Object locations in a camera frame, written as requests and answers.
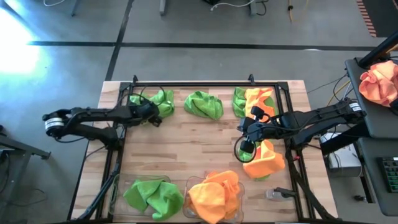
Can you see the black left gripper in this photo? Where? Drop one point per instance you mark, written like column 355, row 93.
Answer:
column 141, row 113

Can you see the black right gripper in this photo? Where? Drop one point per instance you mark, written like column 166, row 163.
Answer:
column 253, row 129

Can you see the green microfiber towel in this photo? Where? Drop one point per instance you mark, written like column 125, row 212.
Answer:
column 155, row 196
column 203, row 105
column 247, row 156
column 166, row 105

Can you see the green and orange cloth pair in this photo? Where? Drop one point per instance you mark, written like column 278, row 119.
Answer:
column 238, row 102

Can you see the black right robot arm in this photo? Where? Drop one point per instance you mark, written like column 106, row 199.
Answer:
column 311, row 121

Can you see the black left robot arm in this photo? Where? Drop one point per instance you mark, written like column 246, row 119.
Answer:
column 93, row 113

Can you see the orange towel bundle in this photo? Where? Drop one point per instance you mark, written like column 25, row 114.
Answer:
column 379, row 82

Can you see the clear plastic basket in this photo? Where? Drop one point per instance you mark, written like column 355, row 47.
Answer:
column 186, row 211
column 119, row 183

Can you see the white box under cart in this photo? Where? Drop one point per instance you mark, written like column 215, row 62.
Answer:
column 342, row 161

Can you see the grey desk leg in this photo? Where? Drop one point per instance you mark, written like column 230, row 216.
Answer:
column 162, row 7
column 75, row 7
column 252, row 7

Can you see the grey desk with keyboard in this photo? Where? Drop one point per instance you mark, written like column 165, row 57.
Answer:
column 370, row 186

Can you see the backlit keyboard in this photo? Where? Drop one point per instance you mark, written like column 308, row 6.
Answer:
column 390, row 174

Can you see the black slanted pole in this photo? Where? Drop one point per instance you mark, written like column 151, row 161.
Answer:
column 377, row 49

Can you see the dark floor mat striped edge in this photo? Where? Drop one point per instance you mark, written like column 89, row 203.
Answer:
column 382, row 15

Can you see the black frame clamp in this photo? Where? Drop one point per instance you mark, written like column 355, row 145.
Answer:
column 251, row 79
column 134, row 79

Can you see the black aluminium table frame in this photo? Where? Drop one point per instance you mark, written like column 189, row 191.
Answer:
column 202, row 84

